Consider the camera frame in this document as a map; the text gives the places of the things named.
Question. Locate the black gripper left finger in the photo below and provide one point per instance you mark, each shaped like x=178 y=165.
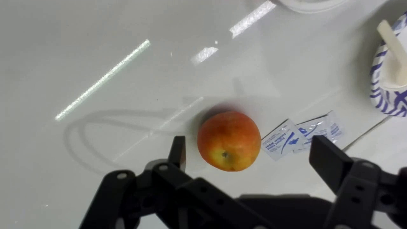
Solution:
x=115 y=192

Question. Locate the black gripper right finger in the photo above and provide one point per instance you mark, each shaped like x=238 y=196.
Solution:
x=357 y=186

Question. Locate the red yellow apple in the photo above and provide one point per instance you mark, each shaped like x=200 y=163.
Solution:
x=229 y=140

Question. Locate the blue white patterned bowl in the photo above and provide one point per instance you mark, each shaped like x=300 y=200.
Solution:
x=383 y=95

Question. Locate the white paper napkin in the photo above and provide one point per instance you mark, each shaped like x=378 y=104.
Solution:
x=382 y=140

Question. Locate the blue white sachet packet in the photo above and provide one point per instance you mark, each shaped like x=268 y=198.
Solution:
x=324 y=127
x=281 y=141

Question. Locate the white plastic spoon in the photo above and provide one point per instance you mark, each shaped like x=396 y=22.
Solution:
x=396 y=55

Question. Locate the white saucer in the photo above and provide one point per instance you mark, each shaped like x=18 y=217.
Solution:
x=312 y=4

